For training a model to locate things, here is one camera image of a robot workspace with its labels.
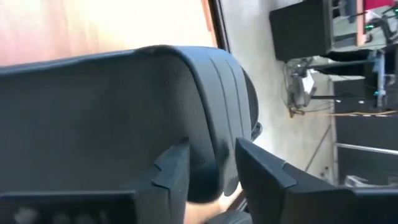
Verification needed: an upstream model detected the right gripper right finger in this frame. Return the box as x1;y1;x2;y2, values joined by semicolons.
235;138;357;224

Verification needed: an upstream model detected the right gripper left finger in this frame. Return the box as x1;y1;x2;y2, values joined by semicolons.
136;138;191;224

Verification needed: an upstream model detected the black foam slide sandal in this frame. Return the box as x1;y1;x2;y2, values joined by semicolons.
0;45;264;205

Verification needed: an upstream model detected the black cabinet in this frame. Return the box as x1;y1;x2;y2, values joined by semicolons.
332;76;398;187

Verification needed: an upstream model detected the black speaker box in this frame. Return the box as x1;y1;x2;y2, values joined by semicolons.
269;0;334;62

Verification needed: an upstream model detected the bundle of floor cables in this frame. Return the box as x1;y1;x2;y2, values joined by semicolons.
282;57;335;118

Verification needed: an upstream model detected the black table edge frame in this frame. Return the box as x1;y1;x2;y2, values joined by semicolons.
207;0;231;53

